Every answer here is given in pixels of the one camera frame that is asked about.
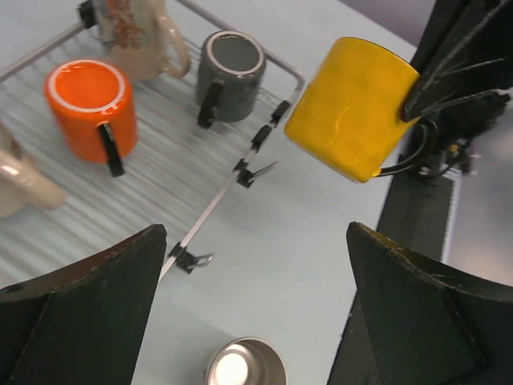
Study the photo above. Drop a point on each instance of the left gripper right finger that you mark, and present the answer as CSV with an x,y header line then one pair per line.
x,y
429,323

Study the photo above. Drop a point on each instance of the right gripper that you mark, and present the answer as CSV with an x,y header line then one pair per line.
x,y
465,52

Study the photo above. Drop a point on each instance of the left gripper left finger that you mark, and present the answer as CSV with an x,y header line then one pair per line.
x,y
83,323

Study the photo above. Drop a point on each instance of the yellow mug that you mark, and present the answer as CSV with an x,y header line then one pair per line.
x,y
349,115

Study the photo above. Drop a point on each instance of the beige floral mug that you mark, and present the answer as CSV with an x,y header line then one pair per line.
x,y
21,182

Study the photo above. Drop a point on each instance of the stainless steel cup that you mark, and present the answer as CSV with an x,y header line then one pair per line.
x,y
246,360

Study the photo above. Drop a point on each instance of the orange mug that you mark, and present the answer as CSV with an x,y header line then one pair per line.
x,y
92,102

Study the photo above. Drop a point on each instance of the dark grey mug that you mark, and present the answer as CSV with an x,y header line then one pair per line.
x,y
232,67

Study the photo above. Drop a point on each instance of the beige patterned mug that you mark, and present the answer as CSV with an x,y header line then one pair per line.
x,y
141,39

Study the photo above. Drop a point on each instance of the metal wire dish rack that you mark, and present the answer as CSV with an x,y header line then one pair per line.
x,y
176,175

